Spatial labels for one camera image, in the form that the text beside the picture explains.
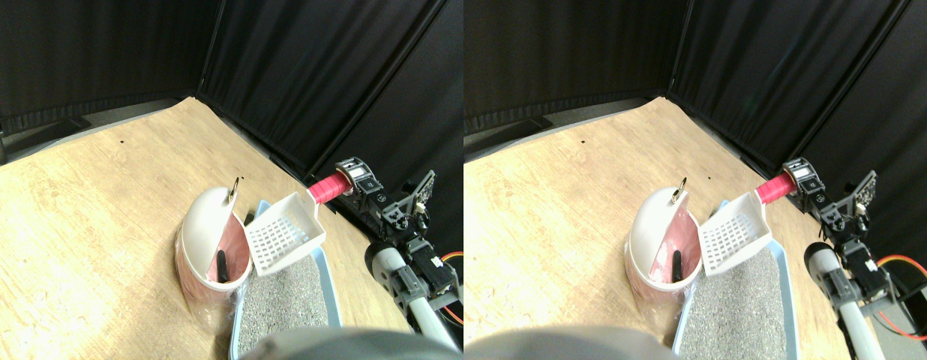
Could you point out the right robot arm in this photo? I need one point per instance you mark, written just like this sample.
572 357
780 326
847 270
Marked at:
846 289
403 281

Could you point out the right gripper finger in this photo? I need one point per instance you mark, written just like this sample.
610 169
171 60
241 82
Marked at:
798 172
352 172

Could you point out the white bin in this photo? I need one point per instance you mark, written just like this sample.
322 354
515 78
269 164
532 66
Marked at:
205 232
655 232

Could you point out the blue litter tray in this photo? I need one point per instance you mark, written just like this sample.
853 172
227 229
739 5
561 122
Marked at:
733 307
283 300

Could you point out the curtain stand foot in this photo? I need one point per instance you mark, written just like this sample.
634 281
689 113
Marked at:
508 127
51 127

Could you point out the black lump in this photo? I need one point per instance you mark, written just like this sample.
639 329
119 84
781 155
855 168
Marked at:
222 268
678 268

